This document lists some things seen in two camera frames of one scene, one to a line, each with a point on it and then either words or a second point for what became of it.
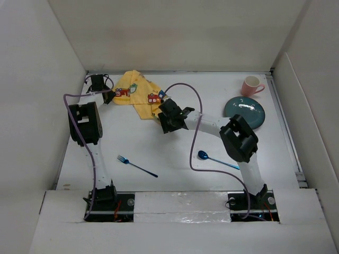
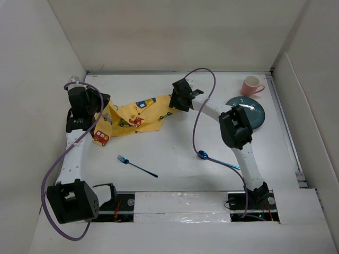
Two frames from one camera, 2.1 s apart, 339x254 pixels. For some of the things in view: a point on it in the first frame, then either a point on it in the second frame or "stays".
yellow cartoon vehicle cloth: x=133 y=88 to x=145 y=115
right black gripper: x=166 y=127 to x=174 y=102
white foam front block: x=181 y=207 stays
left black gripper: x=111 y=94 to x=91 y=92
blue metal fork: x=125 y=160 stays
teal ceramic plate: x=251 y=110 stays
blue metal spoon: x=204 y=155 stays
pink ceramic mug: x=251 y=85 stays
